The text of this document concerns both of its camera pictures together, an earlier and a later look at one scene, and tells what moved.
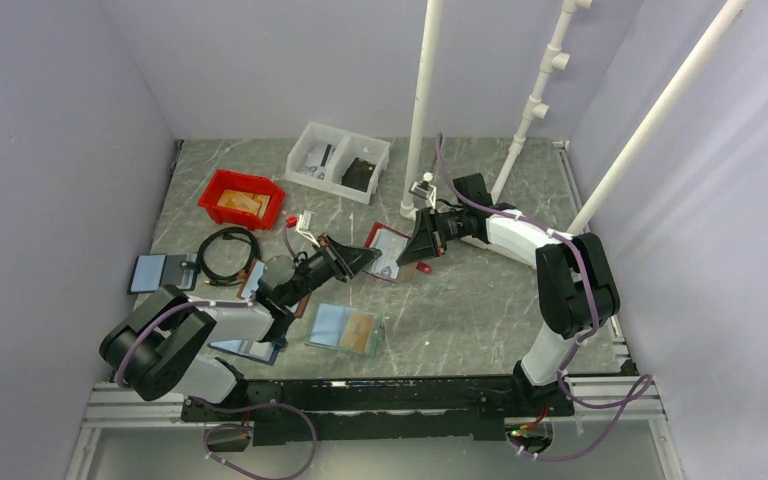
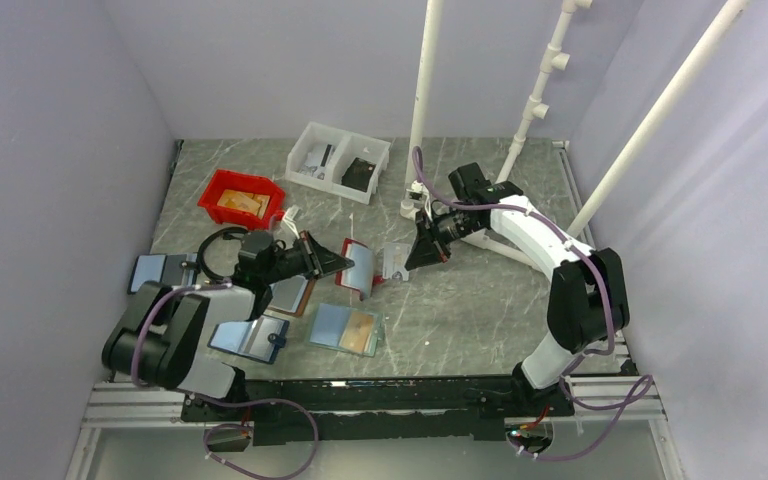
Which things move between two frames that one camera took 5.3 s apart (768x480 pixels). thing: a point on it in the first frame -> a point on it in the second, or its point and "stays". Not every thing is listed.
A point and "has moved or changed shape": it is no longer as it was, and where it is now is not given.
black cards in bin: [358, 175] stays
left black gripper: [352, 258] -> [328, 261]
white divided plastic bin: [338, 160] stays
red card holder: [424, 267] has moved or changed shape
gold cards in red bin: [247, 202] stays
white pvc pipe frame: [554, 61] stays
